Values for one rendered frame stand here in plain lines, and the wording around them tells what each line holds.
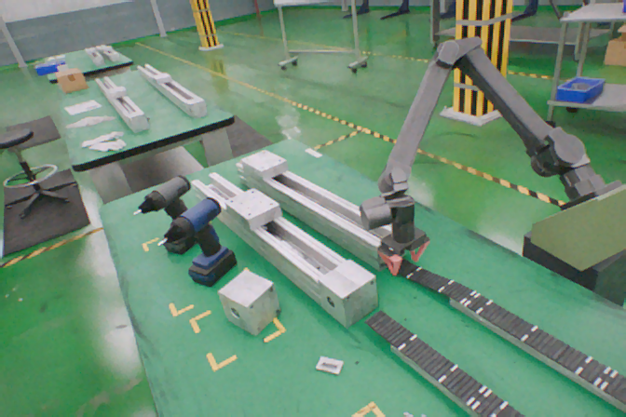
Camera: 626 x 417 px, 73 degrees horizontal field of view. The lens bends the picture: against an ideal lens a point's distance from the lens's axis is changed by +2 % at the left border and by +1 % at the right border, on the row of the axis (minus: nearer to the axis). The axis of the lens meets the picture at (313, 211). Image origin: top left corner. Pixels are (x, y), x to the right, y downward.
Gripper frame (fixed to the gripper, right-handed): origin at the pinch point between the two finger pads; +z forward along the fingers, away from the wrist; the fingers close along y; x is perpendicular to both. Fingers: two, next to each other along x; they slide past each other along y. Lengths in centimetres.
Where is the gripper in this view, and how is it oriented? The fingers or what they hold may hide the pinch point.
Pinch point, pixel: (404, 264)
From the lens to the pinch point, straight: 111.5
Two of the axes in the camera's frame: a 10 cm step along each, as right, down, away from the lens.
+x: 5.8, 3.5, -7.4
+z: 1.4, 8.5, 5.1
